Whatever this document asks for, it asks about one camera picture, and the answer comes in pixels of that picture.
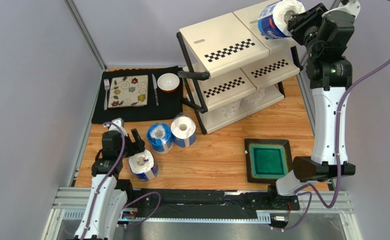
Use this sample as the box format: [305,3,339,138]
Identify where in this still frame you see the Tempo paper roll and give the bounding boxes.
[128,149,159,182]
[257,0,305,40]

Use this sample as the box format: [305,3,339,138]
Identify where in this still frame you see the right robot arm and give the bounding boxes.
[275,0,360,196]

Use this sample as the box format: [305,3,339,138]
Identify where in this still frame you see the black cloth placemat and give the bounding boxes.
[91,66,183,124]

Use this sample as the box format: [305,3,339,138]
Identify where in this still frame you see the blue wrapped paper roll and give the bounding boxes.
[146,122,174,155]

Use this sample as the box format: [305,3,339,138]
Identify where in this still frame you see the cream checkered three-tier shelf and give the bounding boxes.
[176,0,300,134]

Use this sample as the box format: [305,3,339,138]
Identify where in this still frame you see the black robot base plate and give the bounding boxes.
[129,188,300,220]

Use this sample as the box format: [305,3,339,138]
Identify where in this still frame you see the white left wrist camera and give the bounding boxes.
[103,118,128,136]

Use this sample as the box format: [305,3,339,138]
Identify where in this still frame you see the white roll with blue band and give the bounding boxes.
[170,115,196,148]

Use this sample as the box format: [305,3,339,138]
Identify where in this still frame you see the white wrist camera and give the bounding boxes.
[322,0,360,18]
[103,118,128,136]

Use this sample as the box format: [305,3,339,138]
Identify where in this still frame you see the white patterned paper roll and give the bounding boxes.
[219,99,241,118]

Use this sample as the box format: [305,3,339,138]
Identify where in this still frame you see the green square glazed plate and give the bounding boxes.
[244,138,293,184]

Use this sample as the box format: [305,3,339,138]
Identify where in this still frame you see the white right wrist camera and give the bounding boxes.
[322,0,360,18]

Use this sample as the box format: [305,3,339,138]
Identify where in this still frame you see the white and orange bowl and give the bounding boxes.
[157,73,180,93]

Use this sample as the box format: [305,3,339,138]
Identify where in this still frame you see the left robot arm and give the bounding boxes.
[72,127,145,240]

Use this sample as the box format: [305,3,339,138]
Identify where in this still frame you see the silver table knife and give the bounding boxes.
[152,74,159,106]

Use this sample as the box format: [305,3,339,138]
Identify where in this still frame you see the silver fork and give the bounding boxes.
[103,79,110,110]

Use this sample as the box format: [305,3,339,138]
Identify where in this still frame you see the floral square plate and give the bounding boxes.
[108,75,149,109]

